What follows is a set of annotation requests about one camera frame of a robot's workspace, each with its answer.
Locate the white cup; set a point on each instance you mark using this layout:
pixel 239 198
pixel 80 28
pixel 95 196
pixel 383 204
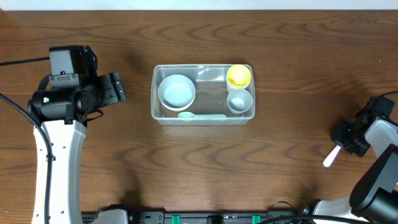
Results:
pixel 230 88

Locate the white plastic fork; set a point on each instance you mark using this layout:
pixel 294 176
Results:
pixel 327 162

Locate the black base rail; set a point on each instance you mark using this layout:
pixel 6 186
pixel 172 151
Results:
pixel 161 216

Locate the yellow cup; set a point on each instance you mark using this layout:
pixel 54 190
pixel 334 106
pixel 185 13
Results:
pixel 238 76

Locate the grey bowl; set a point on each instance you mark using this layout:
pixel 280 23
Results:
pixel 177 90

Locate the white bowl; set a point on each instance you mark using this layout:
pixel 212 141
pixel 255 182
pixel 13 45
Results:
pixel 177 109

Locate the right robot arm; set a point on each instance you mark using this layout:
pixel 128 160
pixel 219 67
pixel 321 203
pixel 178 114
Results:
pixel 374 197

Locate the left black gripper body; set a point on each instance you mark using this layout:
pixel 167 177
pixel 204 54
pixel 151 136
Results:
pixel 109 91

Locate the clear plastic container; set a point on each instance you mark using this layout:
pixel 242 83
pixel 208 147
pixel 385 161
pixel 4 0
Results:
pixel 211 95

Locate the pale green plastic spoon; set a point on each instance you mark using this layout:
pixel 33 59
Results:
pixel 190 115

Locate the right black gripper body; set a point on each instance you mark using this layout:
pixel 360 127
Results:
pixel 346 135

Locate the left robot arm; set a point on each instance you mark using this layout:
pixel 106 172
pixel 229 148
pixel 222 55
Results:
pixel 60 108

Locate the grey cup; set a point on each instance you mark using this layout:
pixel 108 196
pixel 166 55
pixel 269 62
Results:
pixel 239 101

